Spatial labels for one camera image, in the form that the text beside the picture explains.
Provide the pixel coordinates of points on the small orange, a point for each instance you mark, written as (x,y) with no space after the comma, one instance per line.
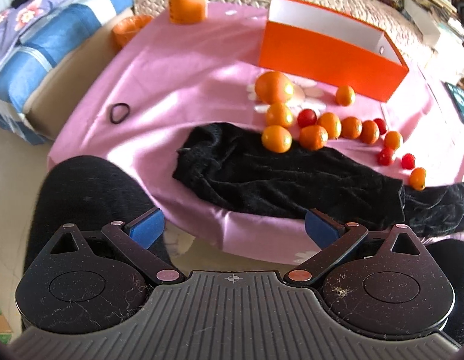
(351,128)
(313,137)
(277,139)
(279,114)
(417,179)
(345,96)
(331,123)
(393,140)
(370,132)

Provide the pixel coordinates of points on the blue striped bedding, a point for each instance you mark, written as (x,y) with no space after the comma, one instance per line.
(54,63)

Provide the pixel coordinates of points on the pink flower tablecloth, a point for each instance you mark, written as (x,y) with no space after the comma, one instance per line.
(172,78)

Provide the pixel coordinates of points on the red cherry tomato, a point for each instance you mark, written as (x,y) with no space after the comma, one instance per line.
(385,157)
(306,118)
(382,126)
(408,161)

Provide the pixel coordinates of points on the large orange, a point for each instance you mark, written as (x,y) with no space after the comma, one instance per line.
(273,86)

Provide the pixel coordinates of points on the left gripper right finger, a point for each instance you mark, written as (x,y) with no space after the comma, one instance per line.
(336,242)

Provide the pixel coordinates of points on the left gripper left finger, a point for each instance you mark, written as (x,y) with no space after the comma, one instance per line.
(132,241)

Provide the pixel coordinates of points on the teal book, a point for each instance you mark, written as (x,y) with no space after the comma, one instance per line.
(457,96)

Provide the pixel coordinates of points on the orange cardboard box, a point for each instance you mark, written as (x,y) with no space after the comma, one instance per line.
(314,42)

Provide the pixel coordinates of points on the small orange bowl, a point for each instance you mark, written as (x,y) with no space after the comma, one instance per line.
(128,28)

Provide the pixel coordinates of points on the black velvet cloth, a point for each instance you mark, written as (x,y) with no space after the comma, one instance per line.
(228,167)

